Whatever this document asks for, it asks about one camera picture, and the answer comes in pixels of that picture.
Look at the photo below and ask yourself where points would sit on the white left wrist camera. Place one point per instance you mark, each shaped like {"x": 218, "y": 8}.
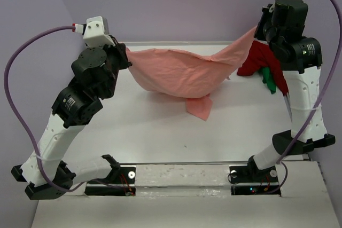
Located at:
{"x": 95, "y": 32}

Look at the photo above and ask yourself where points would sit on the green t shirt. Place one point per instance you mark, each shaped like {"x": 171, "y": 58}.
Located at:
{"x": 267, "y": 79}

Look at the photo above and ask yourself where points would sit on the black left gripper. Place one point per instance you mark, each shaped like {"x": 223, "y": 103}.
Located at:
{"x": 119, "y": 49}

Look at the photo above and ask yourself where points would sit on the pink t shirt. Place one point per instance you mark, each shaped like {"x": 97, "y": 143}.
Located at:
{"x": 188, "y": 75}

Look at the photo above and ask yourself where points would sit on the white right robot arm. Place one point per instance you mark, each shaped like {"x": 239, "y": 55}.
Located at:
{"x": 301, "y": 71}

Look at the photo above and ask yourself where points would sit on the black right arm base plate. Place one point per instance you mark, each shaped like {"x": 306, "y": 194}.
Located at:
{"x": 244, "y": 183}

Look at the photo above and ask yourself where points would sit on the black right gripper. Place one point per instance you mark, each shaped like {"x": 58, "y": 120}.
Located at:
{"x": 269, "y": 14}

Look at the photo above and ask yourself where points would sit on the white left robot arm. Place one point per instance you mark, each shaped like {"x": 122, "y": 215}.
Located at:
{"x": 47, "y": 176}

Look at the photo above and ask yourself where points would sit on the red t shirt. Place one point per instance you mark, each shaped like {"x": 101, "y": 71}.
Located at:
{"x": 259, "y": 56}

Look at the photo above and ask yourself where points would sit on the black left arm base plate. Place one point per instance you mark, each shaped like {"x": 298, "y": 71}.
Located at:
{"x": 123, "y": 184}

